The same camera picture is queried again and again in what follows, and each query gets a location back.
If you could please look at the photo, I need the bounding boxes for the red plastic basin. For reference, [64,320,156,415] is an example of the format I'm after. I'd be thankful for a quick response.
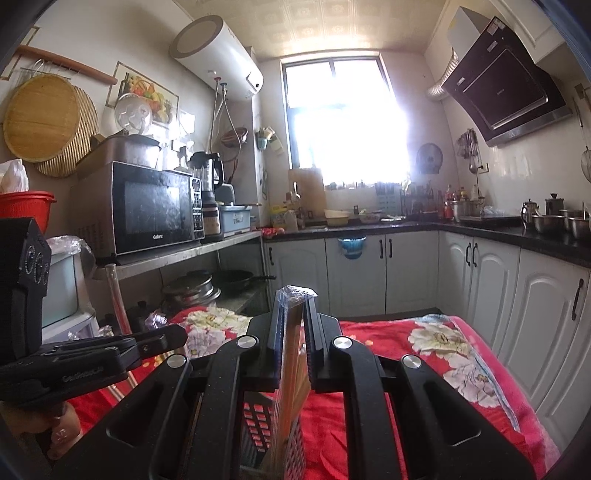
[0,191,57,234]

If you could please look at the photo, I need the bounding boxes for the black blender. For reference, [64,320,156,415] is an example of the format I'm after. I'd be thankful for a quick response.
[189,151,225,241]

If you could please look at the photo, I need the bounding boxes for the cluster of sauce bottles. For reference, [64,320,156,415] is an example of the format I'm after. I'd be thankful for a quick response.
[443,185,467,220]

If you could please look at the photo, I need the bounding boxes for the red floral blanket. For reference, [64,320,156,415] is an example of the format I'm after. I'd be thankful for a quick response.
[69,307,561,480]

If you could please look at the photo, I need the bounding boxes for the steel stockpot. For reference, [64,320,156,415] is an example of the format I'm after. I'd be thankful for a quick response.
[452,199,485,220]

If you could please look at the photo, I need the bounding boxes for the fruit wall poster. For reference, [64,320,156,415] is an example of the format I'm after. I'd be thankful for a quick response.
[107,61,180,130]

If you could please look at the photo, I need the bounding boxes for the black frying pan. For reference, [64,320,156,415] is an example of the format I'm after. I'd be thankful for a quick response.
[217,270,276,291]

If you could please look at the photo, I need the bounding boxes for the plastic-wrapped chopsticks bundle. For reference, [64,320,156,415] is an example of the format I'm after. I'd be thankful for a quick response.
[270,285,319,476]

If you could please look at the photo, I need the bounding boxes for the white water heater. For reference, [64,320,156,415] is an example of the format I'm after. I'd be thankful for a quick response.
[168,15,265,101]

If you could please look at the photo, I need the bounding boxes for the white kitchen cabinets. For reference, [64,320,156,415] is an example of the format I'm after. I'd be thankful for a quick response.
[263,217,591,439]

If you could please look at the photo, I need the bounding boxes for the black range hood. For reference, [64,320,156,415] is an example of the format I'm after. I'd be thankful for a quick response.
[441,16,573,148]

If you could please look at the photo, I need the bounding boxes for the black plastic utensil basket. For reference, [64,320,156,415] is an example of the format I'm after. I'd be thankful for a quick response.
[238,390,308,480]

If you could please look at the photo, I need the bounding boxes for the person's left hand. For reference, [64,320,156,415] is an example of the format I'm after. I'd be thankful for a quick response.
[0,399,84,462]

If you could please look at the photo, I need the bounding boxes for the stack of steel pots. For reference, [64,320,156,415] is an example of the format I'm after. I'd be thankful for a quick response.
[161,271,222,308]

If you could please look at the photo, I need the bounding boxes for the white plastic bag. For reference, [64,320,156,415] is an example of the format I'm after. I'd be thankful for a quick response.
[0,158,29,195]

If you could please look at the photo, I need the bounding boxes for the round wall fan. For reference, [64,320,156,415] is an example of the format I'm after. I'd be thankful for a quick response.
[417,143,444,175]

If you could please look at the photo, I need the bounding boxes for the black microwave oven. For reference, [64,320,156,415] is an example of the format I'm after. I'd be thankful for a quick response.
[76,161,205,260]

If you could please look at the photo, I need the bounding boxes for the blue hanging bin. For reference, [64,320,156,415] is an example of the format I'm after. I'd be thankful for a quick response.
[338,236,366,261]

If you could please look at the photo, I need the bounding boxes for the small white fan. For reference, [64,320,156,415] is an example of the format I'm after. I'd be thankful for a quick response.
[114,92,154,137]

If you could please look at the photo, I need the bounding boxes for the wooden rolling pin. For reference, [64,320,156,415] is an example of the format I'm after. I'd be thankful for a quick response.
[11,45,118,86]

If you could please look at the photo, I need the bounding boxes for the light-blue storage bin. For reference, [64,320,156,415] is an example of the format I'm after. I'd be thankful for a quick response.
[41,235,95,328]

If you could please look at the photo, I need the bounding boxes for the round wooden board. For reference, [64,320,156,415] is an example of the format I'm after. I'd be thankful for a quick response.
[4,75,79,162]

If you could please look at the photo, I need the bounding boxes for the round bamboo slat mat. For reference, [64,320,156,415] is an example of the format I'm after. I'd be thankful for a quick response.
[34,85,100,178]

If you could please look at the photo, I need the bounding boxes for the small steel kettle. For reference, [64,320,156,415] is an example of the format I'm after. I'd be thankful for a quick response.
[521,199,542,229]

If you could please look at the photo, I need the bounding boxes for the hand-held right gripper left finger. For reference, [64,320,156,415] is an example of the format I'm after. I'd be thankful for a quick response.
[51,286,284,480]

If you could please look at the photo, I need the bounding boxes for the wall-mounted cup holder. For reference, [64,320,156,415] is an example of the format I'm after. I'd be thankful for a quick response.
[256,127,284,155]

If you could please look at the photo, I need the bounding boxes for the black dish rack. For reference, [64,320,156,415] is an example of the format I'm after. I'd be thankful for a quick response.
[402,182,439,215]

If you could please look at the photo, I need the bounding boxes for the light-blue countertop container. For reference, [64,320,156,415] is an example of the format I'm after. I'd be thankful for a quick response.
[217,203,254,236]

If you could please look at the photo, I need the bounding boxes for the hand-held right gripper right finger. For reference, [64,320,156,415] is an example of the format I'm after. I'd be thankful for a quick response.
[302,298,541,480]

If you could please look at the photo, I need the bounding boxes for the kitchen window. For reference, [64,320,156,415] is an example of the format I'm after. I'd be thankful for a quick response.
[279,52,416,185]

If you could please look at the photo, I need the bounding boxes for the silver exhaust duct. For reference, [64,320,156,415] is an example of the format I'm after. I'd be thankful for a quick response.
[425,51,458,102]

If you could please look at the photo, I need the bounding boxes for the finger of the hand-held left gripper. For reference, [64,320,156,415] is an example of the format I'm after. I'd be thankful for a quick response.
[104,324,188,367]

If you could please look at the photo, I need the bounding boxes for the metal shelf rack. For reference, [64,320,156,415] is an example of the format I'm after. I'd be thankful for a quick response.
[95,231,273,393]

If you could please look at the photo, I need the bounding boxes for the hanging kitchen utensils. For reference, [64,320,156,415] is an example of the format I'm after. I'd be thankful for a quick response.
[457,129,481,174]

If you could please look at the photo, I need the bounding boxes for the wooden cutting board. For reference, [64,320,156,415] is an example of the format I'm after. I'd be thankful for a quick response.
[288,168,326,222]

